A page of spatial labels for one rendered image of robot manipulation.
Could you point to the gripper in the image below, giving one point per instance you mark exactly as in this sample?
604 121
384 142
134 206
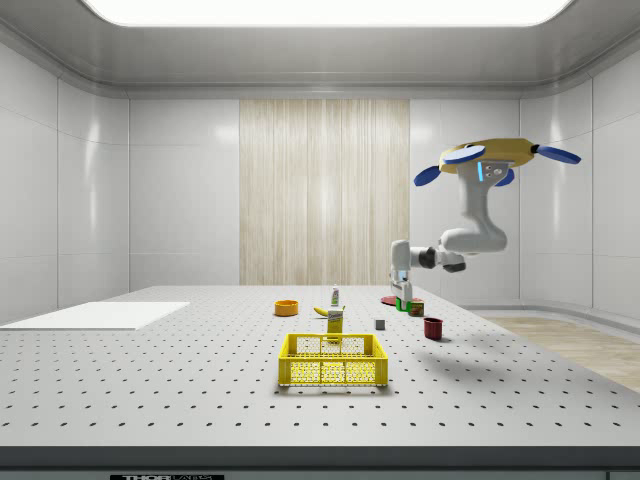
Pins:
401 290

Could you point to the small green object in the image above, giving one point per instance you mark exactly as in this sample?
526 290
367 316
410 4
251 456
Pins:
402 306

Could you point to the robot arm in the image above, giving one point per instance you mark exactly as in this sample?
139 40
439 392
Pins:
477 210

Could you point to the red plate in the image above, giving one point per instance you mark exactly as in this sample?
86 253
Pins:
386 300

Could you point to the flat-sided can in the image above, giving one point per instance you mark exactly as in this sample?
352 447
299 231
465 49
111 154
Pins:
417 309

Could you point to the red mug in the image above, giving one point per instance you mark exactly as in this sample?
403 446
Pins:
434 328

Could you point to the small white bottle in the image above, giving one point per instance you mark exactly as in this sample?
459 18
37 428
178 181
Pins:
335 297

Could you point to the yellow and white carton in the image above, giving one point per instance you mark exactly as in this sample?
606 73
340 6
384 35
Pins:
334 322

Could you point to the banana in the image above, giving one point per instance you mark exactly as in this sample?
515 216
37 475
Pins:
320 312

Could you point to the yellow basket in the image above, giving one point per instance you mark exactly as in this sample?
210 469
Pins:
332 372

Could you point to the yellow bowl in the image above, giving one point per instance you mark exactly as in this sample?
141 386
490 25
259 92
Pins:
286 309

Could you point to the drone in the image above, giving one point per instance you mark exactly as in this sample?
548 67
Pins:
500 148

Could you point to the white board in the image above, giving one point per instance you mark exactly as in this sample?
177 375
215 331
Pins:
95 315

